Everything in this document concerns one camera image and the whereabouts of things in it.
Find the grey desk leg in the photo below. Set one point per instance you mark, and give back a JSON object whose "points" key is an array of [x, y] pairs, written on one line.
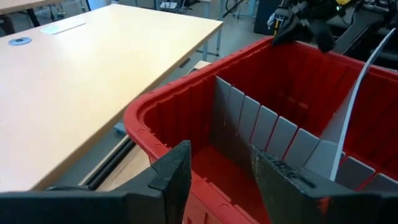
{"points": [[213, 43]]}

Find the red plastic bin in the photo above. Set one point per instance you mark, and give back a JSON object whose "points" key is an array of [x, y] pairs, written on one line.
{"points": [[280, 81]]}

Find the light wooden desk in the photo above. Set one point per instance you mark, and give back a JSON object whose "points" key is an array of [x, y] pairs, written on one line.
{"points": [[77, 93]]}

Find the black cabinet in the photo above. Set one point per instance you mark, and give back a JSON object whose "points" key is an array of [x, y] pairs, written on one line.
{"points": [[262, 15]]}

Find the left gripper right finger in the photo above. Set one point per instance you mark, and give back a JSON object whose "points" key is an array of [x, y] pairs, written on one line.
{"points": [[311, 205]]}

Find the white paper sheet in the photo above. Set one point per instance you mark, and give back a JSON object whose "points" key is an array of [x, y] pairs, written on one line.
{"points": [[62, 27]]}

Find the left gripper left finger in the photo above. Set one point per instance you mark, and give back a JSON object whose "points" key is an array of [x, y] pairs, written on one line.
{"points": [[93, 208]]}

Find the grey slotted divider panel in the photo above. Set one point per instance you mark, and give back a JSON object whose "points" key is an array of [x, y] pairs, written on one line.
{"points": [[264, 127]]}

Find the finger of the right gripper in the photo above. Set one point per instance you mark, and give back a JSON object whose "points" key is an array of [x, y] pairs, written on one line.
{"points": [[293, 31], [325, 37]]}

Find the grey desk grommet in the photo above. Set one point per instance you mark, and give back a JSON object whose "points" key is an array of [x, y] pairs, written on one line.
{"points": [[20, 41]]}

